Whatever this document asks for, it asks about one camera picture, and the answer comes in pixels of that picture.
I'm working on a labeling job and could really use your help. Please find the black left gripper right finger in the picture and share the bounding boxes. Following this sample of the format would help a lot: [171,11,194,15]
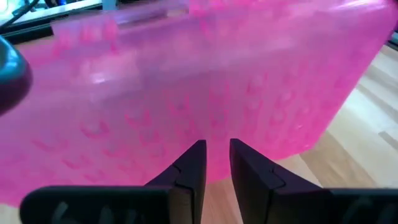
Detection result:
[229,138,324,224]

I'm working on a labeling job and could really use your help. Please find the clear pencil box pink lid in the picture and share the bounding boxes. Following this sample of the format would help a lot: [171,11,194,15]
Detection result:
[0,0,398,208]

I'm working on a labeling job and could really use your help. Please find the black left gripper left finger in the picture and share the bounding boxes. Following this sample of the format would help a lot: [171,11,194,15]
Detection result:
[144,139,207,224]

